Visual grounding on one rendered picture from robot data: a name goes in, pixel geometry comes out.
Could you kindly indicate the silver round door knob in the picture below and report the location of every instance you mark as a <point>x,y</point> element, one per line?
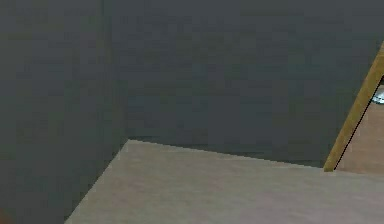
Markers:
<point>379,96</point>

